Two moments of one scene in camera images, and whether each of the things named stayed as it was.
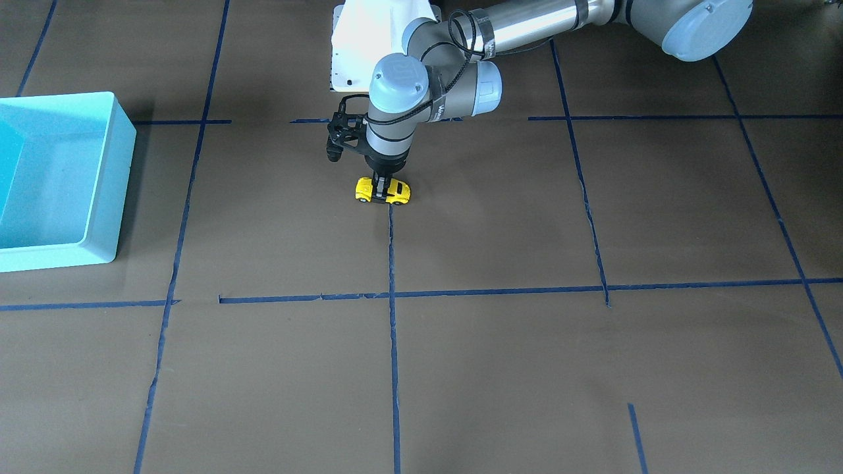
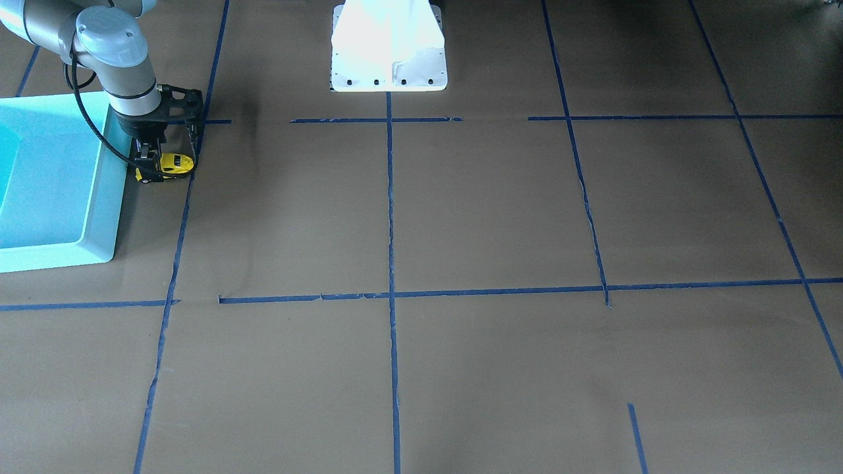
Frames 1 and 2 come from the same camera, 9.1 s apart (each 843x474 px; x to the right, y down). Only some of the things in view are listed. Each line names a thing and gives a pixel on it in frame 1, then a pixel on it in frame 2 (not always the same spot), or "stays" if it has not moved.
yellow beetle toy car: [401, 191] to [171, 163]
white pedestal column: [365, 31] stays
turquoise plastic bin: [66, 168] stays
